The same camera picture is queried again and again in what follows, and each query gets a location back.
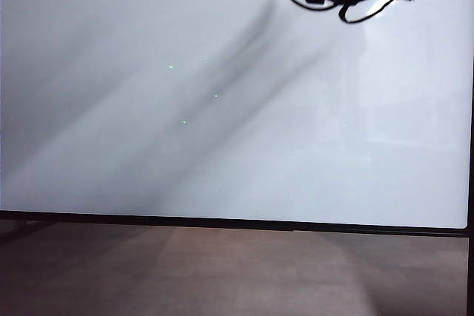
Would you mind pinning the white whiteboard with black frame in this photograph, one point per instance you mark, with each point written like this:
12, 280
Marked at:
148, 146

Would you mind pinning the black whiteboard stand post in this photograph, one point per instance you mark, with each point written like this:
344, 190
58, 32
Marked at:
470, 275

